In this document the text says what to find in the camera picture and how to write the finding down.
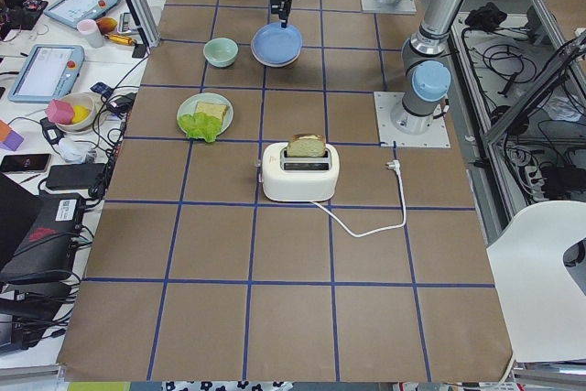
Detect blue plate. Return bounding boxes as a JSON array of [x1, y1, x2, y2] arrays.
[[251, 23, 303, 65]]

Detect cream white plate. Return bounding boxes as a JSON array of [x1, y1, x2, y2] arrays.
[[252, 49, 302, 70]]

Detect mint green bowl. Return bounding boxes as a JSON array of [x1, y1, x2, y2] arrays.
[[203, 38, 239, 68]]

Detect bread slice on plate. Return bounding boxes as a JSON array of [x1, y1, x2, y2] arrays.
[[194, 102, 229, 124]]

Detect green plate with sandwich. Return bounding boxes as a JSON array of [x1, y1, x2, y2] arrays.
[[177, 92, 233, 143]]

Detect toast slice in toaster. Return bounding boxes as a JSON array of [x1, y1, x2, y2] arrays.
[[287, 134, 326, 157]]

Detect green lettuce leaf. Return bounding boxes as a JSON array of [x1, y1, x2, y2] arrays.
[[178, 112, 222, 143]]

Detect white toaster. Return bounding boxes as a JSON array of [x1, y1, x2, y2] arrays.
[[259, 142, 340, 202]]

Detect pink plastic cup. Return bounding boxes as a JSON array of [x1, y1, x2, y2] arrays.
[[76, 19, 104, 48]]

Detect teach pendant tablet far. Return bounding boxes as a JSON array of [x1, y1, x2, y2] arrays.
[[44, 0, 121, 28]]

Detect teach pendant tablet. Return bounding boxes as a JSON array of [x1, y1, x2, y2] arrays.
[[44, 0, 121, 28], [8, 45, 85, 103]]

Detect bowl with toy fruit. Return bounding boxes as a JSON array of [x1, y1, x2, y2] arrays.
[[45, 92, 99, 133]]

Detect teach pendant tablet near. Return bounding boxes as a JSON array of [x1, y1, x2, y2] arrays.
[[8, 45, 85, 103]]

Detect purple toy block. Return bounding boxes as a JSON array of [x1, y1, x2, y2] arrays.
[[0, 121, 24, 151]]

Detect black smartphone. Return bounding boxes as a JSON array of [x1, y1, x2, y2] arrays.
[[1, 153, 52, 173]]

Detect black laptop with red logo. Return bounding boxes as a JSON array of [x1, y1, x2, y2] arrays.
[[1, 175, 84, 291]]

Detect white chair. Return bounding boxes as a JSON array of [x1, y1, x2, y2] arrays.
[[487, 201, 585, 363]]

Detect orange handled screwdriver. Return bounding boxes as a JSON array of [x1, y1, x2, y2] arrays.
[[103, 34, 136, 46]]

